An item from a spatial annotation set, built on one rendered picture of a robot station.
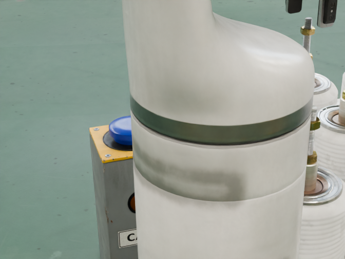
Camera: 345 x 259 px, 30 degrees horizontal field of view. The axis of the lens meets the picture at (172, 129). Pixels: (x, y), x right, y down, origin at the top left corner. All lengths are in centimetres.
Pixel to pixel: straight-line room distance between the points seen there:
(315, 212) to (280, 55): 36
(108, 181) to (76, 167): 60
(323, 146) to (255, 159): 50
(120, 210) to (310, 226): 19
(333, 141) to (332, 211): 15
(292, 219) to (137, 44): 12
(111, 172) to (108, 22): 141
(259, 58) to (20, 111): 119
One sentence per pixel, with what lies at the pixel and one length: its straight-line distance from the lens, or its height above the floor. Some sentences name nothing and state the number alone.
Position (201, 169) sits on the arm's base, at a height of 46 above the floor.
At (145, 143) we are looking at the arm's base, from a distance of 31.
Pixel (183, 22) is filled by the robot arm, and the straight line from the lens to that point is 26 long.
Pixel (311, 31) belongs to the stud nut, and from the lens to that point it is 88.
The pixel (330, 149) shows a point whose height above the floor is 23.
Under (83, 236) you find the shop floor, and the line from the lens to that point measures 103.
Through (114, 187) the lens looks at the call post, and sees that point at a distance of 61.
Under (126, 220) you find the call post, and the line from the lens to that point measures 64.
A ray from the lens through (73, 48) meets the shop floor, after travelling 180.
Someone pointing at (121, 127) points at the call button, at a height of 33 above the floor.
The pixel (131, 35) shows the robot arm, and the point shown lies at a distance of 30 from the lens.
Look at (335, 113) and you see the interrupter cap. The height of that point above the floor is 25.
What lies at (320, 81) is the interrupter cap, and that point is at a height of 25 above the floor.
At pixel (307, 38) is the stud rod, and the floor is 32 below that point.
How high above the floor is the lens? 61
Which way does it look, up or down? 27 degrees down
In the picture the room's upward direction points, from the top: 1 degrees counter-clockwise
